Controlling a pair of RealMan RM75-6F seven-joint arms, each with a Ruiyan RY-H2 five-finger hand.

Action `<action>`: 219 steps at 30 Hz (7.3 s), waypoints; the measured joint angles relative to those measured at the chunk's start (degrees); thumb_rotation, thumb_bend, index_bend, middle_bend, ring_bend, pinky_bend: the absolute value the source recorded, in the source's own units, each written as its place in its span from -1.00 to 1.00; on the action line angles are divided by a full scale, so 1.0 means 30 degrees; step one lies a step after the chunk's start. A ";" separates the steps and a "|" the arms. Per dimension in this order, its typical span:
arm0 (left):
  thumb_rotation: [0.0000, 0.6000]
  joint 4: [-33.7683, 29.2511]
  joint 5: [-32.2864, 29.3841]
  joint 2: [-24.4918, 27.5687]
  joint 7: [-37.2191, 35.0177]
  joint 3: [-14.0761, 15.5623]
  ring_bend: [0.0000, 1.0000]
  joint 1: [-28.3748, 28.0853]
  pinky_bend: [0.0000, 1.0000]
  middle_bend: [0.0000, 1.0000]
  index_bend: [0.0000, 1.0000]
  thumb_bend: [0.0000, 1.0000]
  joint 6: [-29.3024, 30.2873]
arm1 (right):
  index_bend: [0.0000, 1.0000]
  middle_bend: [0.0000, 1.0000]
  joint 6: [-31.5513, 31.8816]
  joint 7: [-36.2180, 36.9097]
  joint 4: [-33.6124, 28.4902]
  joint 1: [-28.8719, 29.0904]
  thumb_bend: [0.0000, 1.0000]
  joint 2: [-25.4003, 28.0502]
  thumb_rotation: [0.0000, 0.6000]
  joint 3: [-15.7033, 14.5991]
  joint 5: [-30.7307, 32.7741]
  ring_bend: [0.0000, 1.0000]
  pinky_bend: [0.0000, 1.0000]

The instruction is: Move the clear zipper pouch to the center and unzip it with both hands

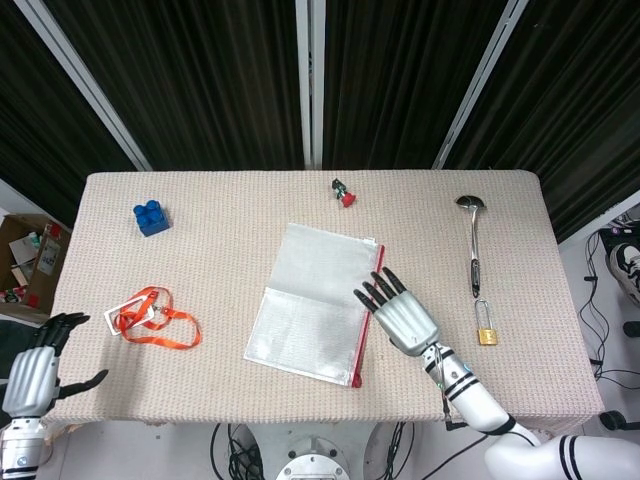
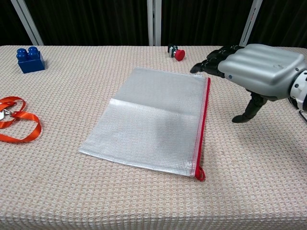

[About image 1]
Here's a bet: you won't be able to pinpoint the black chair base leg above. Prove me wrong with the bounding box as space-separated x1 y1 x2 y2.
599 409 640 432

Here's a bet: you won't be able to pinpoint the black cable tangle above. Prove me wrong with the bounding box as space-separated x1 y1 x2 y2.
209 422 267 480

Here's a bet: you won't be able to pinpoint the brass padlock long shackle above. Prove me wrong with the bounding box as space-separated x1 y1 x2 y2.
473 297 501 348

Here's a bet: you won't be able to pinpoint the black white sneaker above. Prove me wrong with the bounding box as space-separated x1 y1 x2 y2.
606 242 640 307

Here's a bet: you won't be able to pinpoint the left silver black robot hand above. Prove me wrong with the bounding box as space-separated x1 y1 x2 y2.
1 312 110 419

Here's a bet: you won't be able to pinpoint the slanted aluminium frame post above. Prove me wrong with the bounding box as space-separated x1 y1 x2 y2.
13 0 153 172
431 0 530 170

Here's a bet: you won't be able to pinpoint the orange lanyard with badge holder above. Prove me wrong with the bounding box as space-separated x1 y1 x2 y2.
103 285 204 351

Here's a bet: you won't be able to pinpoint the steel ladle black handle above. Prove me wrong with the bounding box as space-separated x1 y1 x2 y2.
454 194 488 300

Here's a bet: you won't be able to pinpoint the red emergency stop button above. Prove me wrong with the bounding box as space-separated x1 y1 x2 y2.
330 177 358 209

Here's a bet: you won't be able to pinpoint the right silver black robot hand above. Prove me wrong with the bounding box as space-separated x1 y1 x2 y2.
353 267 442 358

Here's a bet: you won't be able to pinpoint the black wrist cable with plug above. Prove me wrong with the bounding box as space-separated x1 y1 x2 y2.
436 344 474 433

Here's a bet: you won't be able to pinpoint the blue toy building block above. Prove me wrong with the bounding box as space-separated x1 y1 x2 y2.
132 199 172 238

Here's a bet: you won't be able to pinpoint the cardboard box with clutter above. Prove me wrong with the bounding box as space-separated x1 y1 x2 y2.
0 213 73 327

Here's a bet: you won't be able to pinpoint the black curtain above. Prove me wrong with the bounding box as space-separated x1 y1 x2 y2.
0 0 640 246

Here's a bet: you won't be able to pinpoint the black floor cables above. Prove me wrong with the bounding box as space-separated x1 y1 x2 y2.
577 227 640 384

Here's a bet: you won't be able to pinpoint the clear zipper pouch red edge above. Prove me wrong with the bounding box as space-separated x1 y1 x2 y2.
243 222 388 390

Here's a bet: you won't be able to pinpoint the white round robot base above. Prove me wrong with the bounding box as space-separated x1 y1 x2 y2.
274 434 352 480

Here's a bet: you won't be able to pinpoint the beige waffle tablecloth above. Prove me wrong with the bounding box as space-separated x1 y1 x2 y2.
43 169 605 432

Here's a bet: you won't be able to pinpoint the upright aluminium frame post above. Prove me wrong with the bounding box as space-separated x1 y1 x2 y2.
294 0 327 170

